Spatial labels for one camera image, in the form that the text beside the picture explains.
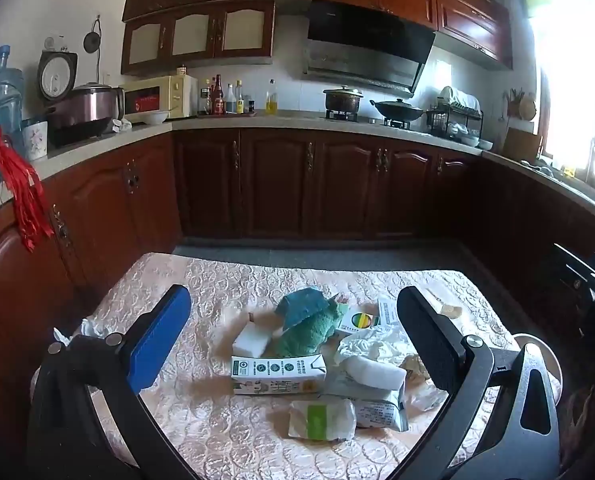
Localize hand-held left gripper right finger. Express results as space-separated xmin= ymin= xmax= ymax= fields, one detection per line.
xmin=392 ymin=286 xmax=561 ymax=480

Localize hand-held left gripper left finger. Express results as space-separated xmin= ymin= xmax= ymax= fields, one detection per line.
xmin=27 ymin=284 xmax=203 ymax=480

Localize clear plastic wrapper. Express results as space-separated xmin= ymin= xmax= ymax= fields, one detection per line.
xmin=402 ymin=355 xmax=448 ymax=411

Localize white paper slip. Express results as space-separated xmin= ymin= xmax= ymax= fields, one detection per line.
xmin=376 ymin=296 xmax=408 ymax=333

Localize white tissue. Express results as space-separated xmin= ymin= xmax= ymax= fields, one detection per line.
xmin=52 ymin=317 xmax=113 ymax=348
xmin=345 ymin=355 xmax=408 ymax=392
xmin=333 ymin=327 xmax=413 ymax=366

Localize white bucket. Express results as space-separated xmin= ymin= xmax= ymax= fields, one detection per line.
xmin=515 ymin=332 xmax=563 ymax=401

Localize small box with rainbow circle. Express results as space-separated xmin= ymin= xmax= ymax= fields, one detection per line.
xmin=336 ymin=310 xmax=382 ymax=336

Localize white wet wipes packet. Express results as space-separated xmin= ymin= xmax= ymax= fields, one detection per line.
xmin=322 ymin=375 xmax=411 ymax=433

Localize white foam block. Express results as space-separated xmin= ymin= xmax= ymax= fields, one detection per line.
xmin=232 ymin=312 xmax=284 ymax=359

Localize green white milk carton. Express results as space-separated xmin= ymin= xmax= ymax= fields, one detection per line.
xmin=230 ymin=352 xmax=327 ymax=396

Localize green fluffy towel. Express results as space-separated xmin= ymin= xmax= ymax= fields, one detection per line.
xmin=276 ymin=297 xmax=349 ymax=361

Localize green white snack packet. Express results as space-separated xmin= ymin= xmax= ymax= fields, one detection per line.
xmin=287 ymin=396 xmax=358 ymax=442

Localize blue cloth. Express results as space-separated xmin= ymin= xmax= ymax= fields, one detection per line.
xmin=276 ymin=287 xmax=328 ymax=328

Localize small fan-shaped wooden brush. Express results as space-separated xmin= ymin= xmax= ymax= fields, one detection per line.
xmin=425 ymin=287 xmax=463 ymax=318

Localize wooden cutting board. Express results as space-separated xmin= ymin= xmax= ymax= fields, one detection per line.
xmin=502 ymin=127 xmax=543 ymax=163

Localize stack of white bowls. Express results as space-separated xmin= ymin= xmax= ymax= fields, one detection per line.
xmin=460 ymin=132 xmax=493 ymax=151

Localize chopstick holder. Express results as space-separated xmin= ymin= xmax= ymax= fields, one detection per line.
xmin=505 ymin=87 xmax=525 ymax=118

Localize black dish rack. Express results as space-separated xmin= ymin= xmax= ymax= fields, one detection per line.
xmin=426 ymin=86 xmax=484 ymax=141

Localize brown wooden lower cabinets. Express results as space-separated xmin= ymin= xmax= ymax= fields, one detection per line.
xmin=0 ymin=127 xmax=595 ymax=480

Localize red tassel knot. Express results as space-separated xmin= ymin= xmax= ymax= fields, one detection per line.
xmin=0 ymin=126 xmax=55 ymax=253

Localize bright window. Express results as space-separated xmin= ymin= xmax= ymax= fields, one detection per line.
xmin=527 ymin=0 xmax=595 ymax=186

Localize gas stove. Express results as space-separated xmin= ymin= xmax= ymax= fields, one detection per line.
xmin=322 ymin=110 xmax=418 ymax=128

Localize black wok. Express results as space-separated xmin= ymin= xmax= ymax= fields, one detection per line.
xmin=370 ymin=98 xmax=425 ymax=122

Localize white floral mug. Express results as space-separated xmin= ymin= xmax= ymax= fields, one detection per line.
xmin=21 ymin=119 xmax=49 ymax=162

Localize silver rice cooker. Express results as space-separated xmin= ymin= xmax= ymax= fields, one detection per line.
xmin=37 ymin=49 xmax=126 ymax=147

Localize cream microwave oven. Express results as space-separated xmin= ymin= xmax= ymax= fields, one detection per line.
xmin=120 ymin=75 xmax=199 ymax=123

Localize stone kitchen countertop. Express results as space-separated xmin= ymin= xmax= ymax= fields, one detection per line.
xmin=0 ymin=110 xmax=595 ymax=226

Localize dark cooking pot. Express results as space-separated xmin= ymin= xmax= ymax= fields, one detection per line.
xmin=323 ymin=86 xmax=365 ymax=113

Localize black range hood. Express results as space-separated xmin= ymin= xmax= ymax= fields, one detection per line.
xmin=305 ymin=0 xmax=437 ymax=96

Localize glass door wall cabinet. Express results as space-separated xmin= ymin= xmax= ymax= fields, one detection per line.
xmin=121 ymin=0 xmax=276 ymax=77

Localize black round wall hanger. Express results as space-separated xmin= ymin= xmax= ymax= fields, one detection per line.
xmin=83 ymin=15 xmax=103 ymax=53

